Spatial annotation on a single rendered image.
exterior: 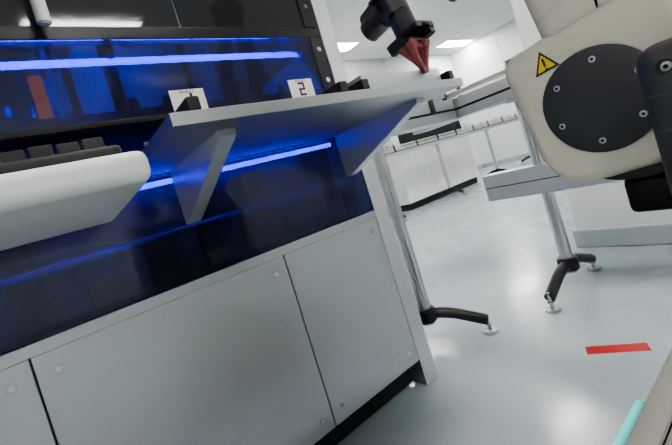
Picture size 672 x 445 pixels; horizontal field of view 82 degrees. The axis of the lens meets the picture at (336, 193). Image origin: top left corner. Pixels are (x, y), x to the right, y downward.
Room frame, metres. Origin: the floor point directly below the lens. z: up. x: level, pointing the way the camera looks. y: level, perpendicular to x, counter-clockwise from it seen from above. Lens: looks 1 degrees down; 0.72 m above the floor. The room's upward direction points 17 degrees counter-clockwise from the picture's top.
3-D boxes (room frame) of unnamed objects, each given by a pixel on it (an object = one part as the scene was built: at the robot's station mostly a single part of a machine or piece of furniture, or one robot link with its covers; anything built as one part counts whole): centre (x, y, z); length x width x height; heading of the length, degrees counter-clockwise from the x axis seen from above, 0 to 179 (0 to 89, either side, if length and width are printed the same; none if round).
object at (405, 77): (0.99, -0.12, 0.90); 0.34 x 0.26 x 0.04; 37
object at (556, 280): (1.61, -0.85, 0.07); 0.50 x 0.08 x 0.14; 127
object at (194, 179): (0.77, 0.24, 0.79); 0.34 x 0.03 x 0.13; 37
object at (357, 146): (1.07, -0.16, 0.79); 0.34 x 0.03 x 0.13; 37
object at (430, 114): (1.61, -0.32, 0.92); 0.69 x 0.15 x 0.16; 127
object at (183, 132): (0.93, 0.05, 0.87); 0.70 x 0.48 x 0.02; 127
